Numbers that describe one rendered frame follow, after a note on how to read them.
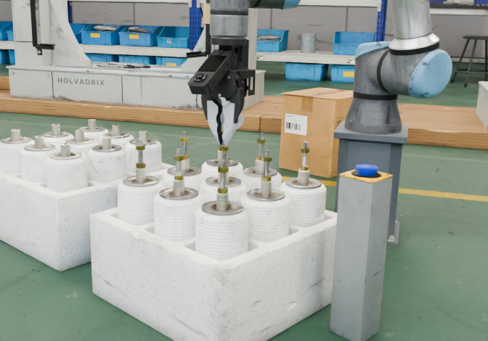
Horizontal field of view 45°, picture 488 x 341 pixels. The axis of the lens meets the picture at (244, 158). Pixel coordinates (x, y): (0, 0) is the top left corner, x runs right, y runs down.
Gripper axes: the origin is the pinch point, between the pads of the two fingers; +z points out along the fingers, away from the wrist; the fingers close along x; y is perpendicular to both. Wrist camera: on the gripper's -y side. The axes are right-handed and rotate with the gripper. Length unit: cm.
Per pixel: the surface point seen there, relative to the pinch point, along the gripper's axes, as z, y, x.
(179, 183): 6.9, -11.6, 2.1
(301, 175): 7.3, 8.5, -14.3
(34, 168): 13, -2, 52
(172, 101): 22, 164, 132
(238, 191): 10.0, -0.3, -4.5
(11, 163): 14, 0, 63
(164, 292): 25.4, -19.2, -0.1
